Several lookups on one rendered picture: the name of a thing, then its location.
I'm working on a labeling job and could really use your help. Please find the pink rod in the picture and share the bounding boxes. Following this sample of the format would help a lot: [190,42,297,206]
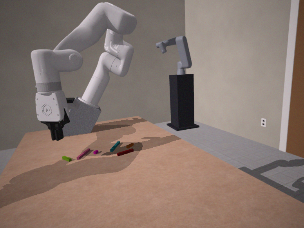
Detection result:
[77,148,90,160]

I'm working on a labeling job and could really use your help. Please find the lime green rod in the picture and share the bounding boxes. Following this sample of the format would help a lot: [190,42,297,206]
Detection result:
[62,156,72,162]

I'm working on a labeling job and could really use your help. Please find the turquoise rod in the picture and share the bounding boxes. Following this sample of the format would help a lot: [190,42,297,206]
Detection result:
[110,141,120,152]

